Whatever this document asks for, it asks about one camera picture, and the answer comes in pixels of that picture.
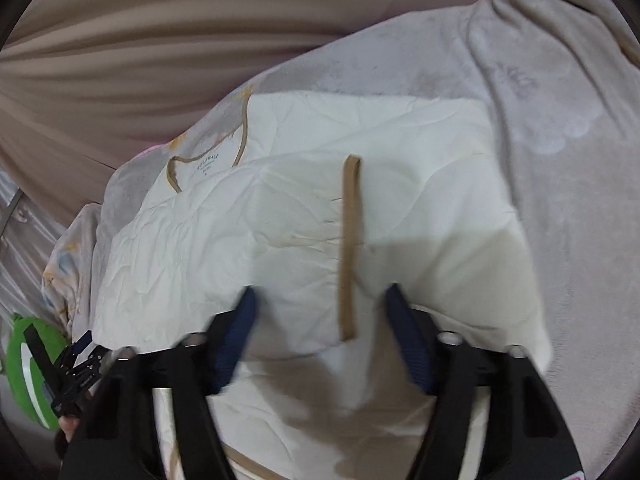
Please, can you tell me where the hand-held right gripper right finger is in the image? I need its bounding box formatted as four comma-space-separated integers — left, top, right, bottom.
384, 282, 587, 480

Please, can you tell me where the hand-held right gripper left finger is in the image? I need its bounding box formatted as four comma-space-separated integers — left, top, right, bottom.
60, 286, 259, 480

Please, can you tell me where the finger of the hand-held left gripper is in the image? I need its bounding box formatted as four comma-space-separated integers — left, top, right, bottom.
60, 330, 97, 376
74, 347, 112, 397

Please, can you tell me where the white quilted jacket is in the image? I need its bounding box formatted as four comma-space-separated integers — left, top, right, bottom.
92, 91, 553, 480

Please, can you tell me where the person's left hand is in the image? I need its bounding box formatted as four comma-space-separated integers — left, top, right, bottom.
57, 416, 83, 443

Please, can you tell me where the green round board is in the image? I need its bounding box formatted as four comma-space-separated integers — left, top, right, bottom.
5, 312, 68, 431

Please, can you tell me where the floral printed cloth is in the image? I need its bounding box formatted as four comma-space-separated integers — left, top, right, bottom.
42, 202, 103, 341

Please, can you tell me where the white satin curtain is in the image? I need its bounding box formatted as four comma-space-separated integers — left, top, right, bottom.
0, 160, 66, 321

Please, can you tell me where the metal rod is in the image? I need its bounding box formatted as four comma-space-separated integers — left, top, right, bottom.
0, 187, 25, 243

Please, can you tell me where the grey fleece blanket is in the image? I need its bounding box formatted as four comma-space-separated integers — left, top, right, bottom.
102, 0, 640, 480

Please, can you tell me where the beige curtain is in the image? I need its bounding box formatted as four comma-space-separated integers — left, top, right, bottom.
0, 0, 506, 226

